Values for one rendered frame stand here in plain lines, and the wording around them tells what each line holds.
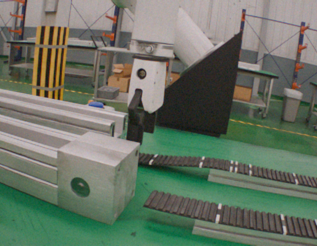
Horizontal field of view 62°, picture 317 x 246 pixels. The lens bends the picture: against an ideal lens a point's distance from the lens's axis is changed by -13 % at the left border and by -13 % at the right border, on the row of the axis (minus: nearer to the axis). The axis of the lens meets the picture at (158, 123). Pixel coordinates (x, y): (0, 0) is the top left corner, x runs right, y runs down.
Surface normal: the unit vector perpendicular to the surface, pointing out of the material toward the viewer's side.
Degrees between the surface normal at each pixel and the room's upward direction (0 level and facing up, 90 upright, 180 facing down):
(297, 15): 90
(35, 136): 90
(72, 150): 0
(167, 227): 0
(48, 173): 90
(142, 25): 90
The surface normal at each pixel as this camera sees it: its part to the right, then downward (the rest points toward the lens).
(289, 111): -0.29, 0.29
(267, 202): 0.13, -0.95
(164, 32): 0.45, 0.30
